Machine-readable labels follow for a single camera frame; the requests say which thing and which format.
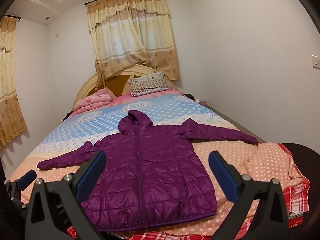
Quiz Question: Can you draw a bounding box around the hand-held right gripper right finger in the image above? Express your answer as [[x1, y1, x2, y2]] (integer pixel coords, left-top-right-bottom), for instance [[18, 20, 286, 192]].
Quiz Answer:
[[208, 151, 290, 240]]

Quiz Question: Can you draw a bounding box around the dark round object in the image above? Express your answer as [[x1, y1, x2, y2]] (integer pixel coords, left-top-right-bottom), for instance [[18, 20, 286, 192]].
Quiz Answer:
[[282, 142, 320, 180]]

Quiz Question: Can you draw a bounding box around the red plaid cloth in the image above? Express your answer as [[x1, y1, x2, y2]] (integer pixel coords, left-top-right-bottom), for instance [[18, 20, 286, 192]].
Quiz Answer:
[[66, 142, 310, 240]]

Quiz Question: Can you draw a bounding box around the cream wooden headboard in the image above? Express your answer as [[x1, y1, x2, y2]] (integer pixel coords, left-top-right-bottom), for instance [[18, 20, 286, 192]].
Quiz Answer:
[[72, 64, 175, 110]]

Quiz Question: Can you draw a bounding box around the purple hooded puffer jacket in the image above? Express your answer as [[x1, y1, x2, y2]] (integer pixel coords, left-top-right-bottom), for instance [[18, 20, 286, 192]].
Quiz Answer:
[[37, 110, 259, 232]]

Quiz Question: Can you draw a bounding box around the striped patterned pillow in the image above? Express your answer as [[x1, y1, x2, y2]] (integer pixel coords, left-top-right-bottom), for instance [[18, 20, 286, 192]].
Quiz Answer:
[[128, 71, 170, 97]]

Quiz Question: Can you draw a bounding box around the narrow beige floral curtain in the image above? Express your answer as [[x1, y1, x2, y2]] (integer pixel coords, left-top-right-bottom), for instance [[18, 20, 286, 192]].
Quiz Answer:
[[0, 17, 27, 150]]

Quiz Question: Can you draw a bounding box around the folded pink floral quilt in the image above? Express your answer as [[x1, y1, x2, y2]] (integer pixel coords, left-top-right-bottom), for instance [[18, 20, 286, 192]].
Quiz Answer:
[[72, 88, 113, 115]]

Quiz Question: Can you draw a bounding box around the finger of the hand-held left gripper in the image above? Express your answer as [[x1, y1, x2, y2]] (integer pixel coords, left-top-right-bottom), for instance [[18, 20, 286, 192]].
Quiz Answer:
[[15, 169, 37, 192]]

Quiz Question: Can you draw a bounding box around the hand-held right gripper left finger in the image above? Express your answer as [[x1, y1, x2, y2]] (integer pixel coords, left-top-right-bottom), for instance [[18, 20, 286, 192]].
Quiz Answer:
[[25, 151, 107, 240]]

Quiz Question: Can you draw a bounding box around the polka dot bed sheet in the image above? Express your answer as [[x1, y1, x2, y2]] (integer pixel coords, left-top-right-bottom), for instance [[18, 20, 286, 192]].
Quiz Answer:
[[5, 90, 310, 240]]

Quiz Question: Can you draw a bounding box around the red package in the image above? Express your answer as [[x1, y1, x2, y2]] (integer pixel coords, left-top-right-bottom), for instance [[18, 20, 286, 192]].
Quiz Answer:
[[288, 212, 305, 228]]

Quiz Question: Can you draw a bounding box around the wide beige floral curtain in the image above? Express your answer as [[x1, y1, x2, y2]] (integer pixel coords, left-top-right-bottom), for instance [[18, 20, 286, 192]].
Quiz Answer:
[[87, 0, 181, 92]]

